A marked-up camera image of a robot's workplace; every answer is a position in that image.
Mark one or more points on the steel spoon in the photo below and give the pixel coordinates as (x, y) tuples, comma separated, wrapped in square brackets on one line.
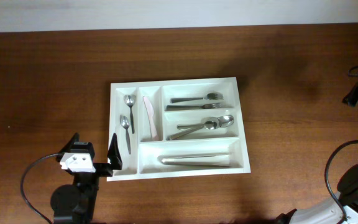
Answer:
[(190, 133), (223, 121)]

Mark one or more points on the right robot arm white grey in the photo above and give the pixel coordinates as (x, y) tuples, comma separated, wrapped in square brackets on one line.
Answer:
[(342, 204)]

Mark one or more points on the steel tongs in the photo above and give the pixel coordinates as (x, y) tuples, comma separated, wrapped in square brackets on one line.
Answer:
[(221, 159)]

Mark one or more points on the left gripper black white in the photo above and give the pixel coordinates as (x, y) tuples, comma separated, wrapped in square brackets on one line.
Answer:
[(115, 159)]

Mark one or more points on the small steel teaspoon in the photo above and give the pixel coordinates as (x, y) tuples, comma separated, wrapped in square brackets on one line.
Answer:
[(125, 123), (130, 102)]

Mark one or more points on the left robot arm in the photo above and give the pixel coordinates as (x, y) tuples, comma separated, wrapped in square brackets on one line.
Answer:
[(75, 203)]

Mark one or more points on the white plastic cutlery tray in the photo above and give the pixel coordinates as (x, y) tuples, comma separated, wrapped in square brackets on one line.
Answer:
[(143, 163)]

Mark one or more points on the white plastic knife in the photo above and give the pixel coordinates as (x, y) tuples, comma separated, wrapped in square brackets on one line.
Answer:
[(154, 132)]

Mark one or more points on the steel spoon in tray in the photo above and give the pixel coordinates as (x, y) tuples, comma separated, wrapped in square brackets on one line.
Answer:
[(190, 133)]

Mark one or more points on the steel fork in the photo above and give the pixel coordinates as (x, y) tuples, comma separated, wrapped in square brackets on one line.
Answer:
[(209, 96), (193, 107)]

